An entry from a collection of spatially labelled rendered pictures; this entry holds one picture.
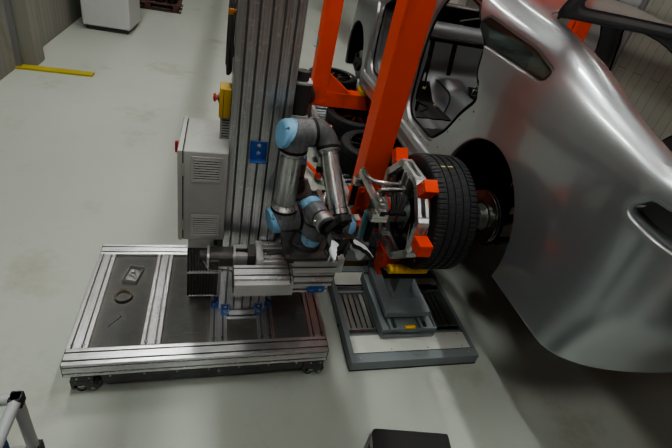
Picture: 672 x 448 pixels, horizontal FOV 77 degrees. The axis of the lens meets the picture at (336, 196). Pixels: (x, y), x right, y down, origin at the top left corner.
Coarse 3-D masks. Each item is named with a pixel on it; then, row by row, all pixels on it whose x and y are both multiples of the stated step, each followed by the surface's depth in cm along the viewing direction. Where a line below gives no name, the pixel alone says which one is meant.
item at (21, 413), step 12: (0, 396) 103; (12, 396) 104; (24, 396) 106; (12, 408) 102; (24, 408) 107; (0, 420) 99; (12, 420) 100; (24, 420) 108; (0, 432) 97; (24, 432) 110; (0, 444) 95; (36, 444) 115
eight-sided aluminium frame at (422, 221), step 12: (396, 168) 241; (408, 168) 225; (384, 180) 257; (420, 180) 216; (420, 204) 213; (420, 216) 212; (384, 228) 260; (420, 228) 218; (384, 240) 252; (408, 240) 221; (396, 252) 235; (408, 252) 221
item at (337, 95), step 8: (336, 80) 435; (328, 88) 437; (336, 88) 439; (344, 88) 441; (360, 88) 453; (328, 96) 440; (336, 96) 442; (344, 96) 444; (352, 96) 446; (360, 96) 448; (328, 104) 446; (336, 104) 447; (344, 104) 449; (352, 104) 451; (360, 104) 453; (368, 104) 455
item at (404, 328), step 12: (372, 288) 284; (372, 300) 272; (372, 312) 271; (384, 324) 259; (396, 324) 258; (408, 324) 263; (420, 324) 262; (432, 324) 267; (384, 336) 256; (396, 336) 259; (408, 336) 261
